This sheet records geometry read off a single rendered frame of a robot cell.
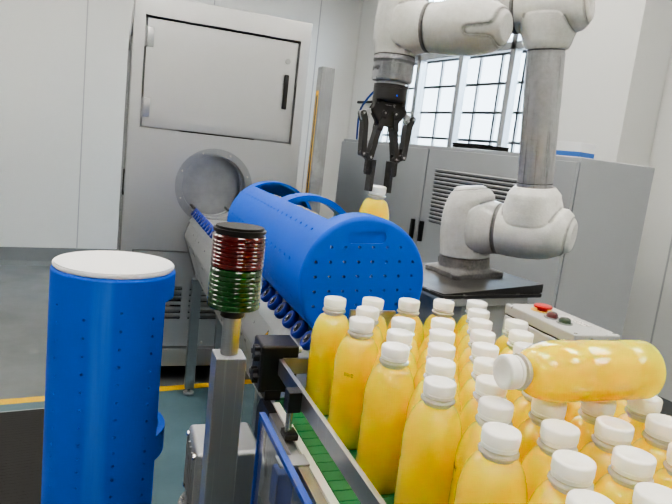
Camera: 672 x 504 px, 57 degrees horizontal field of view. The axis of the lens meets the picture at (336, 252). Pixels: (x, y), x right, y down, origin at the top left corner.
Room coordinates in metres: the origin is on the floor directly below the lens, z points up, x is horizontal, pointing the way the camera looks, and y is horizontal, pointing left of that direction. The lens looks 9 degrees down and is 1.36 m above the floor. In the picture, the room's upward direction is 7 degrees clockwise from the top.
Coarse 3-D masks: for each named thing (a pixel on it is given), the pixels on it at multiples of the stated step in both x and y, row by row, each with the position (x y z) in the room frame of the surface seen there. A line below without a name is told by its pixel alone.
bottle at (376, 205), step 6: (366, 198) 1.40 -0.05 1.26; (372, 198) 1.38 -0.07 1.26; (378, 198) 1.38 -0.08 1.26; (366, 204) 1.37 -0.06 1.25; (372, 204) 1.37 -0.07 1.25; (378, 204) 1.37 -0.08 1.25; (384, 204) 1.38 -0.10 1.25; (360, 210) 1.38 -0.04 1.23; (366, 210) 1.37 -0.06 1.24; (372, 210) 1.36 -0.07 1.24; (378, 210) 1.36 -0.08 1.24; (384, 210) 1.37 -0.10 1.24; (378, 216) 1.36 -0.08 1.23; (384, 216) 1.37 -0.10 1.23
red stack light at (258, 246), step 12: (216, 240) 0.71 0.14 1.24; (228, 240) 0.70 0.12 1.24; (240, 240) 0.70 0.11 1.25; (252, 240) 0.70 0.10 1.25; (264, 240) 0.72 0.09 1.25; (216, 252) 0.70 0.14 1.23; (228, 252) 0.70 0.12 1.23; (240, 252) 0.70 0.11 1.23; (252, 252) 0.70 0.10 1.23; (264, 252) 0.73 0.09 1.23; (216, 264) 0.70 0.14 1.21; (228, 264) 0.70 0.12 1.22; (240, 264) 0.70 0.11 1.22; (252, 264) 0.70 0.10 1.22
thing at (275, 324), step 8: (192, 224) 3.02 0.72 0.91; (200, 232) 2.77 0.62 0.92; (208, 240) 2.55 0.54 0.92; (264, 304) 1.60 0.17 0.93; (264, 312) 1.56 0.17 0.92; (272, 312) 1.52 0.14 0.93; (272, 320) 1.48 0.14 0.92; (280, 320) 1.45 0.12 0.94; (272, 328) 1.45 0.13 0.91; (280, 328) 1.42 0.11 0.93; (288, 328) 1.39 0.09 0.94; (304, 352) 1.25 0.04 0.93
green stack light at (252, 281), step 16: (224, 272) 0.70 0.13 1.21; (240, 272) 0.70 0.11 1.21; (256, 272) 0.71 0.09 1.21; (208, 288) 0.71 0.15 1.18; (224, 288) 0.70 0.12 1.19; (240, 288) 0.70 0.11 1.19; (256, 288) 0.71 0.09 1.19; (208, 304) 0.71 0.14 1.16; (224, 304) 0.70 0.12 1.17; (240, 304) 0.70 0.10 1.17; (256, 304) 0.72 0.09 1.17
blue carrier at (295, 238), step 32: (256, 192) 1.89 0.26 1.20; (288, 192) 2.09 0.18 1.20; (256, 224) 1.65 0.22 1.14; (288, 224) 1.43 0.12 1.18; (320, 224) 1.29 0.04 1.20; (352, 224) 1.25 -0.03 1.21; (384, 224) 1.27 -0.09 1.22; (288, 256) 1.31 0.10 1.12; (320, 256) 1.23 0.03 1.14; (352, 256) 1.25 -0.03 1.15; (384, 256) 1.28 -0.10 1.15; (416, 256) 1.30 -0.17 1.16; (288, 288) 1.30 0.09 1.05; (320, 288) 1.23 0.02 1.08; (352, 288) 1.26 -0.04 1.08; (384, 288) 1.28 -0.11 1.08; (416, 288) 1.31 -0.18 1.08
